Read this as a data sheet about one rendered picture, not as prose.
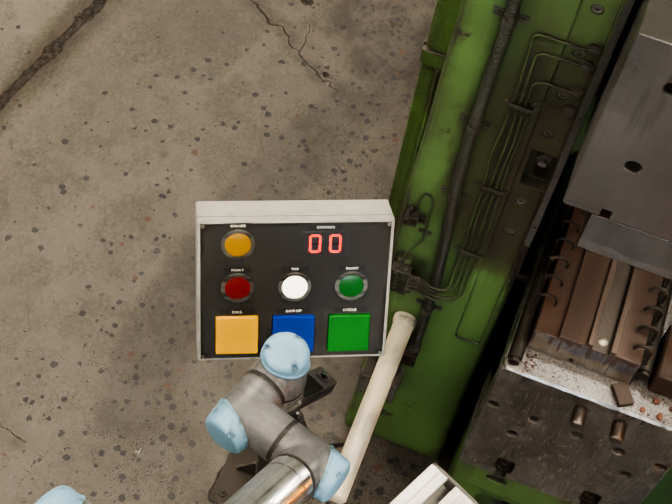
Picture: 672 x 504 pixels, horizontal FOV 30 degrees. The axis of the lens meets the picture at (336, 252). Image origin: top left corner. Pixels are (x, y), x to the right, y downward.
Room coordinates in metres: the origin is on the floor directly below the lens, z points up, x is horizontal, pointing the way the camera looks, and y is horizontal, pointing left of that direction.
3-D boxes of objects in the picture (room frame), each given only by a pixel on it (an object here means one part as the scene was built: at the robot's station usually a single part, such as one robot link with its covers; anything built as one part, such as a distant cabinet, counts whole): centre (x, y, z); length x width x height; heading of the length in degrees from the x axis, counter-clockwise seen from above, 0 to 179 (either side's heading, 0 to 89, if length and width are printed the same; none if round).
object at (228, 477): (1.21, 0.08, 0.05); 0.22 x 0.22 x 0.09; 79
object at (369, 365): (1.37, -0.16, 0.36); 0.09 x 0.07 x 0.12; 79
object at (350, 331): (1.11, -0.05, 1.01); 0.07 x 0.05 x 0.07; 104
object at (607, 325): (1.38, -0.55, 0.99); 0.42 x 0.05 x 0.01; 169
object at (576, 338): (1.39, -0.53, 0.96); 0.42 x 0.20 x 0.09; 169
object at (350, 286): (1.16, -0.04, 1.09); 0.05 x 0.03 x 0.04; 79
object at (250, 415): (0.80, 0.08, 1.23); 0.11 x 0.11 x 0.08; 62
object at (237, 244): (1.15, 0.17, 1.16); 0.05 x 0.03 x 0.04; 79
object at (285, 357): (0.90, 0.05, 1.23); 0.09 x 0.08 x 0.11; 152
